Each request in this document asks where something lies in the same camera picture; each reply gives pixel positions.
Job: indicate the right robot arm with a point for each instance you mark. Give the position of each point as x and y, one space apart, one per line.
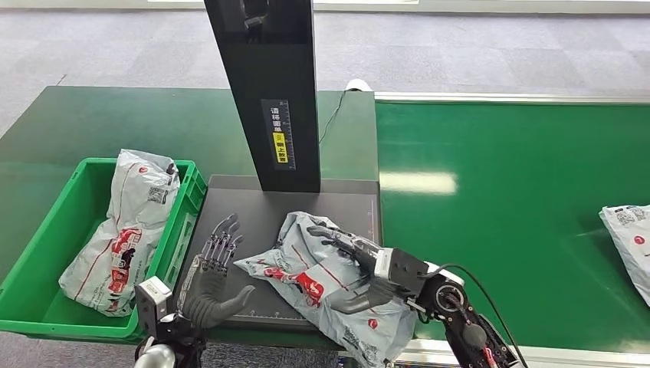
464 325

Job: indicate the green plastic basket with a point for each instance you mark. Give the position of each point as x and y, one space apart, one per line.
56 228

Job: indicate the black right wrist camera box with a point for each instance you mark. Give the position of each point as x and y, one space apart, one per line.
406 272

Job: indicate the grey poly mailer package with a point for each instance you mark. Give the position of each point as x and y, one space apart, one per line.
134 213
299 274
632 244

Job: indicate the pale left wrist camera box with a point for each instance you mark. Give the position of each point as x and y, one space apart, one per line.
152 299

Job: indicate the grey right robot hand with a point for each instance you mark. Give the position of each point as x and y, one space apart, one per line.
358 251

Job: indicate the black weighing scale with column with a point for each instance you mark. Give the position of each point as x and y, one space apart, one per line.
284 76

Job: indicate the black yellow label sticker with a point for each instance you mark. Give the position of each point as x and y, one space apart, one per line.
280 147

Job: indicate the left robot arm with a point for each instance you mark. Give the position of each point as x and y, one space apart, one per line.
175 343

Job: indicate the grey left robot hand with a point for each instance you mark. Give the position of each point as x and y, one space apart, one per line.
208 289

